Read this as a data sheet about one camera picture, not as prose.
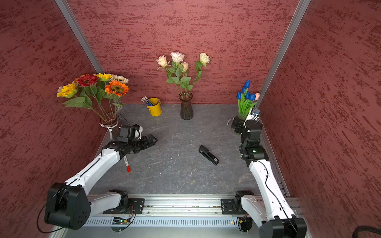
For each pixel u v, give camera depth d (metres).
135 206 0.74
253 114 0.62
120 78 0.80
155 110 1.10
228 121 1.04
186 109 1.06
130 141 0.67
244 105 0.90
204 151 0.90
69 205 0.40
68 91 0.65
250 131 0.53
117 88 0.71
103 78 0.76
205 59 0.88
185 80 0.93
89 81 0.69
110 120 0.90
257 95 0.85
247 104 0.90
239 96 0.87
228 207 0.74
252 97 0.85
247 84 1.10
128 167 0.87
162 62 0.84
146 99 1.02
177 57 0.82
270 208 0.40
